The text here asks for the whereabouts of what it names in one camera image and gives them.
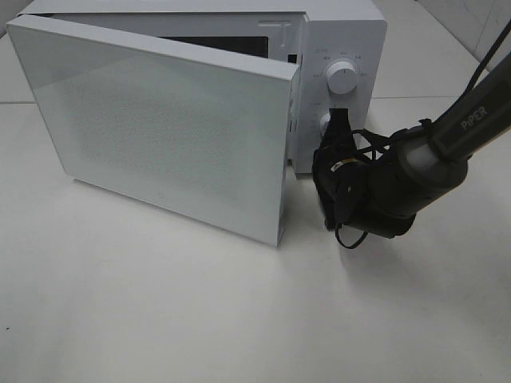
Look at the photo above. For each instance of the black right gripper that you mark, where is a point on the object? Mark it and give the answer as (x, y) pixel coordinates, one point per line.
(340, 171)

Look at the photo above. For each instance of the white microwave knob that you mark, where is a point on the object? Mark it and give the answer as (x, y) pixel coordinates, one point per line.
(342, 76)
(324, 123)

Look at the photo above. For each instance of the white microwave door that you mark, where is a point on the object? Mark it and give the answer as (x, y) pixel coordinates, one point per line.
(199, 131)

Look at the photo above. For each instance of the white microwave oven body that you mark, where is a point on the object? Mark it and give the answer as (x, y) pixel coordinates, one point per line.
(259, 36)

